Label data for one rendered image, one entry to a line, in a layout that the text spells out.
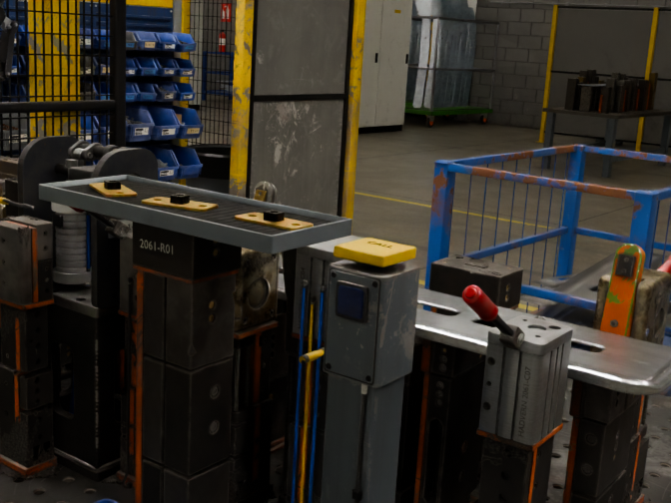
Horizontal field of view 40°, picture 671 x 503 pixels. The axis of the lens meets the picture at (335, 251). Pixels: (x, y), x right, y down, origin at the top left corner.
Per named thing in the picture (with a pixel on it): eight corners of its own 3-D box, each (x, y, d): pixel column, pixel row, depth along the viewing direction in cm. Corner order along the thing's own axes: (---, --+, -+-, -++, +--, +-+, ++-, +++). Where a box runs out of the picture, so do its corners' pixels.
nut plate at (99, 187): (138, 196, 109) (138, 186, 109) (106, 197, 107) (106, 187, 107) (118, 185, 116) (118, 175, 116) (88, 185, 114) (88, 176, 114)
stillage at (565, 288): (552, 338, 442) (575, 142, 420) (723, 383, 394) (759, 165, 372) (413, 405, 350) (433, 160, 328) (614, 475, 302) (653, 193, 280)
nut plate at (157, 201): (220, 207, 105) (220, 197, 105) (203, 212, 102) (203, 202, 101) (157, 199, 108) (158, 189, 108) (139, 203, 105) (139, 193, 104)
